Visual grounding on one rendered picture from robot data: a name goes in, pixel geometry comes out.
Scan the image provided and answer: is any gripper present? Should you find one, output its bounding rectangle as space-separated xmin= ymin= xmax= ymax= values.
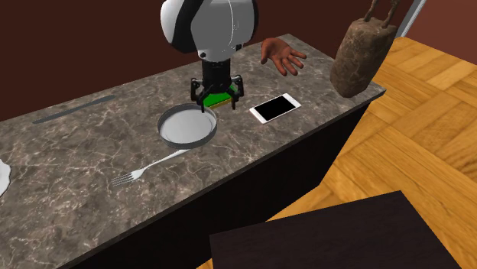
xmin=190 ymin=58 xmax=245 ymax=114

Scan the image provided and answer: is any green and yellow sponge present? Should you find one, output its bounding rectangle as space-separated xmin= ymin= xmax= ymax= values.
xmin=203 ymin=84 xmax=239 ymax=110

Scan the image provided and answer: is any grey round bowl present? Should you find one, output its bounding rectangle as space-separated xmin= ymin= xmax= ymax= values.
xmin=157 ymin=102 xmax=219 ymax=151

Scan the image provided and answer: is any white smartphone with black screen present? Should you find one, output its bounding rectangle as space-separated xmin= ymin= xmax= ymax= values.
xmin=248 ymin=92 xmax=303 ymax=125

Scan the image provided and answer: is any brown hand figure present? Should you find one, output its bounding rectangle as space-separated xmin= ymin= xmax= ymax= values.
xmin=259 ymin=37 xmax=308 ymax=78

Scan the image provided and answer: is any silver fork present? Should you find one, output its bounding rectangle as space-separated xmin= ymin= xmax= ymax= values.
xmin=110 ymin=148 xmax=191 ymax=187

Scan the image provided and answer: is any dark grey knife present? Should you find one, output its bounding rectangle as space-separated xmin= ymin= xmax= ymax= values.
xmin=31 ymin=94 xmax=118 ymax=125

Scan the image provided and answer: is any brown stone vase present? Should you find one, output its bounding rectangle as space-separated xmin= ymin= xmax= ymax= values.
xmin=329 ymin=0 xmax=401 ymax=99

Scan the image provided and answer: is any white plate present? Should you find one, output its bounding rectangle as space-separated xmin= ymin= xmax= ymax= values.
xmin=0 ymin=158 xmax=12 ymax=198

